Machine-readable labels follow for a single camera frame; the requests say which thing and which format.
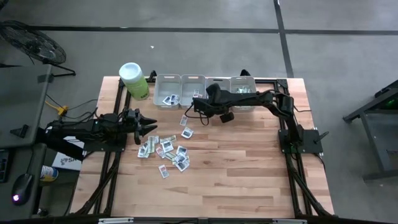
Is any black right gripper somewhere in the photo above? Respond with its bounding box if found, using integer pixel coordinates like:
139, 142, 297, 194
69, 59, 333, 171
192, 83, 231, 116

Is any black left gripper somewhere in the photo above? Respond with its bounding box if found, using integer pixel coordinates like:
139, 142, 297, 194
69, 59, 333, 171
119, 108, 159, 146

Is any light grey plastic bin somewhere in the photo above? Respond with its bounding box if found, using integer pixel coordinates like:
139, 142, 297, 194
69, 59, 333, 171
205, 77, 233, 113
154, 73, 182, 111
230, 76, 257, 113
180, 73, 206, 111

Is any green wipes canister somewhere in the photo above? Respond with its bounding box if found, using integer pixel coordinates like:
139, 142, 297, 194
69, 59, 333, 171
118, 62, 150, 101

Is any yellow power plug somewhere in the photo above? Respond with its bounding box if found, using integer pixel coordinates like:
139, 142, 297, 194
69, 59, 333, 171
45, 99, 69, 116

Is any white printed cardboard box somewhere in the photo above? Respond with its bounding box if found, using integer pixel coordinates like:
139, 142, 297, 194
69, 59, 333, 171
51, 136, 86, 172

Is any white yellow can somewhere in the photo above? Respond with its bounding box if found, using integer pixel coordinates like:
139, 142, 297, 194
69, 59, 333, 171
40, 165, 59, 183

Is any grey side desk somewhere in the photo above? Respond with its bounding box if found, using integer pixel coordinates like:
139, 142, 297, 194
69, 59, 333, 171
0, 63, 53, 220

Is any black floor fan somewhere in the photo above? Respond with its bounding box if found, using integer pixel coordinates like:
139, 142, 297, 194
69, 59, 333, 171
0, 20, 77, 77

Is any black computer mouse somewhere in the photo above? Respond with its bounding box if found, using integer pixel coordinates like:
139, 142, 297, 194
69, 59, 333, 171
11, 173, 34, 207

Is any black keyboard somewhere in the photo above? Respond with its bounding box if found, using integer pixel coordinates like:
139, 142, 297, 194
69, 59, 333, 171
0, 149, 10, 184

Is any black metal cart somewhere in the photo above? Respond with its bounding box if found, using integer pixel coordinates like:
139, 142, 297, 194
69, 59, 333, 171
343, 79, 398, 182

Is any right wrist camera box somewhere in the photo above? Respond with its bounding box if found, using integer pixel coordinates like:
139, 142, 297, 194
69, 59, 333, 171
220, 111, 234, 124

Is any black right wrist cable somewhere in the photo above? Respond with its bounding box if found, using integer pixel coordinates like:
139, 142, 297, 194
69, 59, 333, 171
185, 104, 210, 126

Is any silver metal bracket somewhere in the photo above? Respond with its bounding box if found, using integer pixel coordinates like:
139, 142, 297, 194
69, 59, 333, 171
98, 217, 134, 224
272, 218, 307, 224

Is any black desk bracket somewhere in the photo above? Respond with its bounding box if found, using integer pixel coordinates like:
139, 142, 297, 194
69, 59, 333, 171
9, 124, 30, 139

